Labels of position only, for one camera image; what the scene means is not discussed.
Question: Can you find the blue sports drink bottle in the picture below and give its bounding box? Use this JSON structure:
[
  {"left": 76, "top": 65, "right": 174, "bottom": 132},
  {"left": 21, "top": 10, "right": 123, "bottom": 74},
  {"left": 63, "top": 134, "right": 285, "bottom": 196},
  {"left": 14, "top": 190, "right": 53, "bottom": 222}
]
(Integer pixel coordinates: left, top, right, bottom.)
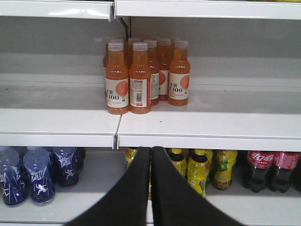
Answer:
[
  {"left": 23, "top": 146, "right": 55, "bottom": 206},
  {"left": 53, "top": 146, "right": 79, "bottom": 188},
  {"left": 0, "top": 146, "right": 28, "bottom": 206}
]

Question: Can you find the white metal shelf unit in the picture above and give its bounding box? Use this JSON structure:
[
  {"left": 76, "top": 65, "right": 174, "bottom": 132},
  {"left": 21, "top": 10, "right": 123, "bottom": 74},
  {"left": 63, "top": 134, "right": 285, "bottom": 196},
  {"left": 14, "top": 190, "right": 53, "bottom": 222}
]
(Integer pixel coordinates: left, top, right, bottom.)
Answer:
[{"left": 0, "top": 0, "right": 301, "bottom": 226}]

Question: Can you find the orange C100 juice bottle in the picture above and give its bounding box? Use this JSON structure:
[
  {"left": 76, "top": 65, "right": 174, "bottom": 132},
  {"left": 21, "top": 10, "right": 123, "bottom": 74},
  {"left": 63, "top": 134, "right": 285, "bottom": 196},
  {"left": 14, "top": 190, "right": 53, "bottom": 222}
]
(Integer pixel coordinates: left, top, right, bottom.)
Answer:
[
  {"left": 129, "top": 42, "right": 151, "bottom": 114},
  {"left": 105, "top": 41, "right": 129, "bottom": 115},
  {"left": 168, "top": 40, "right": 190, "bottom": 106}
]

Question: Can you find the coke plastic bottle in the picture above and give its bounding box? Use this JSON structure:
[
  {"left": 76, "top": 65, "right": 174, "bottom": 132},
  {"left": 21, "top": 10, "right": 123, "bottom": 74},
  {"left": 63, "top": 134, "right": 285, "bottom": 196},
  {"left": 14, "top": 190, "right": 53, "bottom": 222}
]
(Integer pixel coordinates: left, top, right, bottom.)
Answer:
[
  {"left": 244, "top": 151, "right": 274, "bottom": 193},
  {"left": 269, "top": 151, "right": 300, "bottom": 193}
]

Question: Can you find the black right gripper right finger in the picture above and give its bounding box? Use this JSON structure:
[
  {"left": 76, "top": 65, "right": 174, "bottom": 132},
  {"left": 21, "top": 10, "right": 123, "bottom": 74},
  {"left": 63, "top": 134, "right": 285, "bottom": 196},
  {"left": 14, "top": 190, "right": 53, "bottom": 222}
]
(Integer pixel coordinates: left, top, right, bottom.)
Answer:
[{"left": 151, "top": 146, "right": 238, "bottom": 226}]

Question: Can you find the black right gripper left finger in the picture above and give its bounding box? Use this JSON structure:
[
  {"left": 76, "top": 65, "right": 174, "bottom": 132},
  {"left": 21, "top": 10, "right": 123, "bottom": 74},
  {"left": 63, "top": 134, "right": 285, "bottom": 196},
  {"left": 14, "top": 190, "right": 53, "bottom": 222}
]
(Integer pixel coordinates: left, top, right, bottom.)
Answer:
[{"left": 66, "top": 147, "right": 151, "bottom": 226}]

